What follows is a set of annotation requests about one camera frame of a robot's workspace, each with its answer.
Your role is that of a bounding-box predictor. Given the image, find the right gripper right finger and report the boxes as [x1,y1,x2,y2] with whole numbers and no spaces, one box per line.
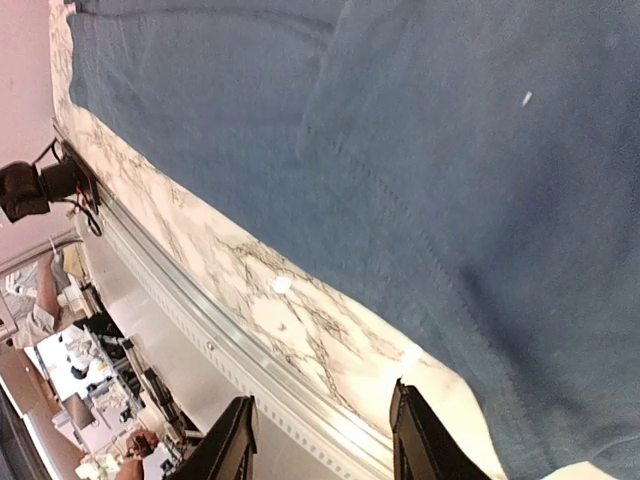
[389,379,489,480]

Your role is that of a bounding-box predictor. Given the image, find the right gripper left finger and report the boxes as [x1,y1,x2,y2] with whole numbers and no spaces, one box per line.
[169,395,257,480]

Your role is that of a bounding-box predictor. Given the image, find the blue t-shirt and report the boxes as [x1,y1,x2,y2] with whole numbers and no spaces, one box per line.
[68,1,639,479]

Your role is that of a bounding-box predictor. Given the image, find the person in background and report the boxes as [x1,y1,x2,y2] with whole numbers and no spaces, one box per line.
[115,428,159,480]

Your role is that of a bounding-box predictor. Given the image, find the background clutter workbench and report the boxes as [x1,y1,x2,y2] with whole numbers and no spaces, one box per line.
[1,238,199,479]

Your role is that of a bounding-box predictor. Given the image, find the aluminium front rail frame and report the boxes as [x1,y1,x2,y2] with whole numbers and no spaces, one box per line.
[54,121,398,479]

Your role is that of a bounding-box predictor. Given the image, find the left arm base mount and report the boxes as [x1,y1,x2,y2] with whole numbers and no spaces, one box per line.
[1,139,102,237]

